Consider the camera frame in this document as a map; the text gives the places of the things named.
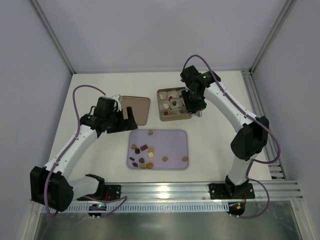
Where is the slotted cable duct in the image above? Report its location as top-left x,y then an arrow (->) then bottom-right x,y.
64,201 -> 229,214

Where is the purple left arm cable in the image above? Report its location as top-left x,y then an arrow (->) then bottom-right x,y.
43,85 -> 129,220

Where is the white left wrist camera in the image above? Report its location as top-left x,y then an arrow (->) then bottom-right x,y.
106,94 -> 122,111

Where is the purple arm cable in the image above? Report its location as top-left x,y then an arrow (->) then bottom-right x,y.
43,85 -> 129,220
181,54 -> 282,220

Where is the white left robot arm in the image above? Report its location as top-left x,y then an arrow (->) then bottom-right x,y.
30,95 -> 138,212

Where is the tan rectangular chocolate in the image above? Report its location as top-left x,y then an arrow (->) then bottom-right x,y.
140,163 -> 147,169

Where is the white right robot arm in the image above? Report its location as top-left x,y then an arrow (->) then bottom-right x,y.
180,66 -> 269,199

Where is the lilac plastic tray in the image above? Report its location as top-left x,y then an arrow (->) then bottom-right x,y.
126,129 -> 189,171

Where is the aluminium mounting rail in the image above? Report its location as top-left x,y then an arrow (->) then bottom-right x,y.
115,180 -> 304,203

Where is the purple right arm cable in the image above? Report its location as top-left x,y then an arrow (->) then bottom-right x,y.
181,54 -> 282,220

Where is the rose gold tin lid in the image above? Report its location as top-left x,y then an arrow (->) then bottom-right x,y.
120,96 -> 151,126

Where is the rose gold tin box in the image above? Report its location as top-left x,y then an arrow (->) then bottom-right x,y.
156,87 -> 192,122

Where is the brown rectangular chocolate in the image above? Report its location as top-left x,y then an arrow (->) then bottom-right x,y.
140,144 -> 148,151

